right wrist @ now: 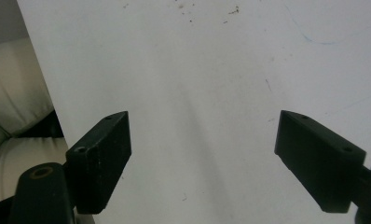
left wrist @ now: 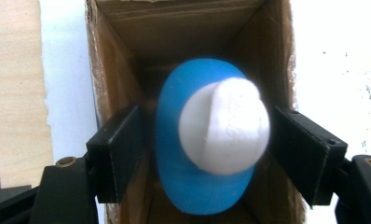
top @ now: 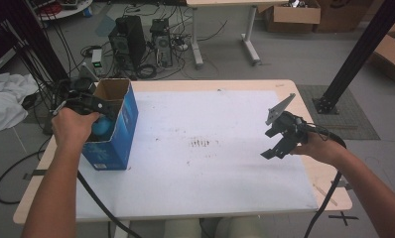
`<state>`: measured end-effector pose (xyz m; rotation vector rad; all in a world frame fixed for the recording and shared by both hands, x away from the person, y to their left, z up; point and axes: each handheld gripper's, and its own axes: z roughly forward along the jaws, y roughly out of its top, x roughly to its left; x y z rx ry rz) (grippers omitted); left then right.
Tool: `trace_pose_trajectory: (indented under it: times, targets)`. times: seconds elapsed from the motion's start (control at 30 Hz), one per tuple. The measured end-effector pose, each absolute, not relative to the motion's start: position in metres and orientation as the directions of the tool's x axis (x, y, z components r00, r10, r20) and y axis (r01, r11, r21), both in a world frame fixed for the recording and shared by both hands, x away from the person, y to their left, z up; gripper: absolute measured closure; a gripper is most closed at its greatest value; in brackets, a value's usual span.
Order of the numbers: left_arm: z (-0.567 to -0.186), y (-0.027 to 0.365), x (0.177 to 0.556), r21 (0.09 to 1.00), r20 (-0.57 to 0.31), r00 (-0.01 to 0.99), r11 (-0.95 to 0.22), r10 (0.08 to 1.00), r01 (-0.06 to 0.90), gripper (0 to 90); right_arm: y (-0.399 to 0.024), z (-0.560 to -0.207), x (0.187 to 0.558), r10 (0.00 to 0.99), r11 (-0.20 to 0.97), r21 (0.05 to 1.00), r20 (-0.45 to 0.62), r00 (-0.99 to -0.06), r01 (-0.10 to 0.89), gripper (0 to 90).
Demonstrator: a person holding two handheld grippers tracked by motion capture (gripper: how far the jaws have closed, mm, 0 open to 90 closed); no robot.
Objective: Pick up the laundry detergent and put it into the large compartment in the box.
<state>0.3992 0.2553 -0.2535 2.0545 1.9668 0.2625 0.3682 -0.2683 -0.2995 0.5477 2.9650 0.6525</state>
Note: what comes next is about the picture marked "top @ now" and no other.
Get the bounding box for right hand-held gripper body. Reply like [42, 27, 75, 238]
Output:
[264, 92, 309, 146]

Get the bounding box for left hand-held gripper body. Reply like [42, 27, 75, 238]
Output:
[56, 63, 99, 116]

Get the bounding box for blue bottle with white cap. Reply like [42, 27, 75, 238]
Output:
[91, 115, 116, 139]

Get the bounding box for blue cardboard box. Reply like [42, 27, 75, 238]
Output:
[80, 77, 140, 172]

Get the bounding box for person's right hand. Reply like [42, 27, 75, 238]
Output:
[290, 132, 347, 167]

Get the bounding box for person's left hand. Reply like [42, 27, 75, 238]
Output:
[51, 107, 100, 152]

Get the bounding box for small grey power supply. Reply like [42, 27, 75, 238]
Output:
[90, 49, 104, 76]

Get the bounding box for black metal stand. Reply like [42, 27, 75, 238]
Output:
[18, 0, 75, 98]

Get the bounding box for thin wooden stick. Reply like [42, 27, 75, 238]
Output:
[313, 182, 338, 207]

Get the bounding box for dark floor mat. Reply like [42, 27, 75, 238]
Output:
[296, 84, 382, 141]

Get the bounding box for white cloth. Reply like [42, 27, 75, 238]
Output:
[0, 71, 40, 133]

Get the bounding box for white table mat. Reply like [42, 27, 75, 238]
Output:
[75, 88, 319, 221]

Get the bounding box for grey tape strip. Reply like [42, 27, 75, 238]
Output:
[330, 179, 354, 191]

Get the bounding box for large black computer tower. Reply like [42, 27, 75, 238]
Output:
[107, 15, 148, 78]

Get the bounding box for round white table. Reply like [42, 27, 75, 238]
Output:
[36, 0, 94, 22]

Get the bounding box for small black computer tower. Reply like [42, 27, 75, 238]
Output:
[149, 18, 174, 69]

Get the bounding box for light wooden table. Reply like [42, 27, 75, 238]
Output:
[12, 78, 353, 238]

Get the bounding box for person's right leg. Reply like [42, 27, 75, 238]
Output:
[214, 216, 263, 238]

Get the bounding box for person's leg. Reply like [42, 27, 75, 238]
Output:
[162, 218, 201, 238]
[214, 216, 263, 238]

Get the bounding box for open cardboard box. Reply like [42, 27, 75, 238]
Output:
[264, 0, 322, 34]

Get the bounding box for white-legged desk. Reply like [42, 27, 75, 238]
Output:
[185, 0, 289, 70]

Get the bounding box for brown cardboard box with flap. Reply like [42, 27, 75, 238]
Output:
[368, 14, 395, 88]

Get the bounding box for large closed cardboard box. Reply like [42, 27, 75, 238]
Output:
[313, 0, 375, 34]

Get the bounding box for person's left leg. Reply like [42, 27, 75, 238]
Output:
[162, 218, 201, 238]

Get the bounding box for black coiled cable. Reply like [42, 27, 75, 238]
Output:
[135, 63, 158, 80]

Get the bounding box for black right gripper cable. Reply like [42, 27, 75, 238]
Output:
[299, 121, 348, 238]

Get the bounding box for black metal post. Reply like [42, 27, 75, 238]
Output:
[313, 0, 395, 115]

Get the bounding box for black floor cable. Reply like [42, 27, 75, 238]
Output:
[0, 150, 46, 205]

